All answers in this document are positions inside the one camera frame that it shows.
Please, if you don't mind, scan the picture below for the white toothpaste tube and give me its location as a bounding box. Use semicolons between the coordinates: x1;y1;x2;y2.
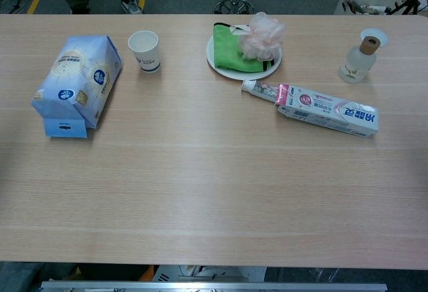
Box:
241;78;280;103

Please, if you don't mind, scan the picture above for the pink white toothpaste box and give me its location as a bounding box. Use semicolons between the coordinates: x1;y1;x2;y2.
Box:
274;84;381;138

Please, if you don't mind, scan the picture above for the white round plate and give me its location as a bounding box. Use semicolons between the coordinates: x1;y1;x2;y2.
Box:
206;33;283;81

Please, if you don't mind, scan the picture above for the green microfibre cloth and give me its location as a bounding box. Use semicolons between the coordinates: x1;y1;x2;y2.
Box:
213;22;277;72

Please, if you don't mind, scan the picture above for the white paper cup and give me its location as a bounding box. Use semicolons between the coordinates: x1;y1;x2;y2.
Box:
128;30;161;73

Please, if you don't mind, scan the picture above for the pink mesh bath pouf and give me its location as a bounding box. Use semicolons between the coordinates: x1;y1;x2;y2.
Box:
237;11;286;61

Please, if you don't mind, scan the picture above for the blue tissue paper pack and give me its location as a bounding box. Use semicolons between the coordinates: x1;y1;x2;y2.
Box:
31;35;123;138

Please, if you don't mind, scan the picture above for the glass bottle with wooden cap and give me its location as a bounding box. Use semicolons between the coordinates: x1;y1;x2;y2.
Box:
338;36;379;83

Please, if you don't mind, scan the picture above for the aluminium profile rail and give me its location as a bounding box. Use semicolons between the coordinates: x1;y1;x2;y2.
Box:
39;281;389;292

